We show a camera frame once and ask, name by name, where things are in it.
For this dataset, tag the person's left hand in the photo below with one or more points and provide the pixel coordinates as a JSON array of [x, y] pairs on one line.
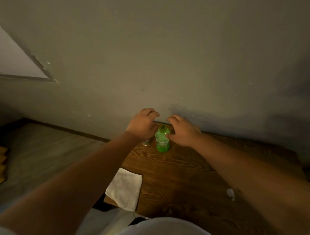
[[143, 126]]

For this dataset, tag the person's right hand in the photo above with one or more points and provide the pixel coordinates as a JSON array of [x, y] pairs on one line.
[[186, 133]]

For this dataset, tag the white-capped clear shaker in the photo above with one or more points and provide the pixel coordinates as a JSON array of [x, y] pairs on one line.
[[147, 142]]

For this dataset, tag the green drink bottle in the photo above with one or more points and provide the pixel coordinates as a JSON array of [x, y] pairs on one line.
[[161, 144]]

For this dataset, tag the white wiping cloth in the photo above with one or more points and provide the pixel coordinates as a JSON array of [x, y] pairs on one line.
[[124, 188]]

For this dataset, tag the small white tissue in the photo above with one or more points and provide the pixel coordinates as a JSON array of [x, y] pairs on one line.
[[230, 193]]

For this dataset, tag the person's right forearm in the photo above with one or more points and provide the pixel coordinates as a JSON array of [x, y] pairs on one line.
[[254, 174]]

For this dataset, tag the person's left forearm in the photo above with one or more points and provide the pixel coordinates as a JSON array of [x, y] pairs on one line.
[[72, 181]]

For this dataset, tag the person's black shorts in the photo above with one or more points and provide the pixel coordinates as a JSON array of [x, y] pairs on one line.
[[136, 220]]

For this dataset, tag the person's white shirt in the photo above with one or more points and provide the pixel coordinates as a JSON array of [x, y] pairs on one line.
[[164, 227]]

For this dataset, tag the brown wooden table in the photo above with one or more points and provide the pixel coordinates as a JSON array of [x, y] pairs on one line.
[[184, 179]]

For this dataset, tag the brown wooden baseboard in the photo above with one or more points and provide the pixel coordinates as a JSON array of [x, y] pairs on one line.
[[60, 129]]

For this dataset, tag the black trash bin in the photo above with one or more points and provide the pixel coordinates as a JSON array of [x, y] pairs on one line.
[[101, 204]]

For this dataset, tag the grey framed wall panel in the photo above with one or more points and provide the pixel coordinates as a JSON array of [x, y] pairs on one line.
[[17, 60]]

